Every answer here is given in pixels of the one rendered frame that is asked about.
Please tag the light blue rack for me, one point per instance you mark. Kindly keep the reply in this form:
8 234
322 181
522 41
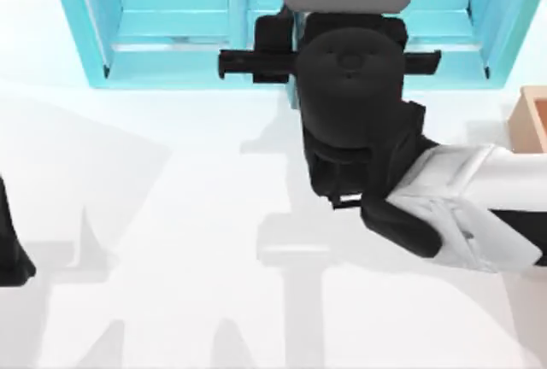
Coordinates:
171 23

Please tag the salmon shallow box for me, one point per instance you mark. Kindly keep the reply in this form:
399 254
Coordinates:
530 121

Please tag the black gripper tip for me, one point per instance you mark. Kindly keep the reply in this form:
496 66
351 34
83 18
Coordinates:
13 253

